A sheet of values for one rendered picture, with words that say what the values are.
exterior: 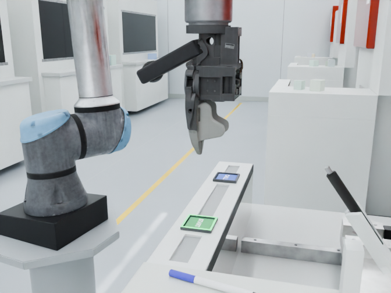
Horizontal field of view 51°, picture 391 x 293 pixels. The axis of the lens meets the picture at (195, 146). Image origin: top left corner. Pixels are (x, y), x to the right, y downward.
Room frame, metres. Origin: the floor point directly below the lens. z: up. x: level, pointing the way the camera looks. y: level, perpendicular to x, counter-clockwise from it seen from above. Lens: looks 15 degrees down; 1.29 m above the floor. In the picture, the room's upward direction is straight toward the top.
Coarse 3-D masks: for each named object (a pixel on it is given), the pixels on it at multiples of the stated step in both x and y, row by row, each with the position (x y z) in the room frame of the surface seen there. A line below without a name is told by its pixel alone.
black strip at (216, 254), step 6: (252, 168) 1.03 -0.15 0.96; (246, 180) 0.92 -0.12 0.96; (246, 186) 0.92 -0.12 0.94; (240, 192) 0.84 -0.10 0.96; (240, 198) 0.84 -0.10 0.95; (234, 210) 0.76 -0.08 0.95; (228, 222) 0.69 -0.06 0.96; (228, 228) 0.70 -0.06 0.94; (222, 234) 0.65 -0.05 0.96; (222, 240) 0.64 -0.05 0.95; (216, 246) 0.60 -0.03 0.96; (216, 252) 0.60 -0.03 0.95; (216, 258) 0.60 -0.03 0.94; (210, 264) 0.55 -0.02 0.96; (210, 270) 0.55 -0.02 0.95
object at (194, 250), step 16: (208, 176) 0.95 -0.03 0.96; (240, 176) 0.95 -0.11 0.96; (208, 192) 0.84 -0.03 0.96; (224, 192) 0.85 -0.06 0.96; (192, 208) 0.75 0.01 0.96; (208, 208) 0.76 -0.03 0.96; (224, 208) 0.75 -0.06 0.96; (176, 224) 0.68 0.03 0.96; (224, 224) 0.68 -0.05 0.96; (176, 240) 0.62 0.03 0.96; (192, 240) 0.63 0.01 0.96; (208, 240) 0.62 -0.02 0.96; (160, 256) 0.57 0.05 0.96; (176, 256) 0.58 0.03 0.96; (192, 256) 0.57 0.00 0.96; (208, 256) 0.57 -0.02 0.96
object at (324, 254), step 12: (252, 240) 0.83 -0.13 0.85; (264, 240) 0.83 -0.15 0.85; (252, 252) 0.82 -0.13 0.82; (264, 252) 0.82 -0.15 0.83; (276, 252) 0.81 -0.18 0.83; (288, 252) 0.80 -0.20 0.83; (300, 252) 0.80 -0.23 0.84; (312, 252) 0.79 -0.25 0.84; (324, 252) 0.78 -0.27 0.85; (336, 252) 0.78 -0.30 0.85; (336, 264) 0.78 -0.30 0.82
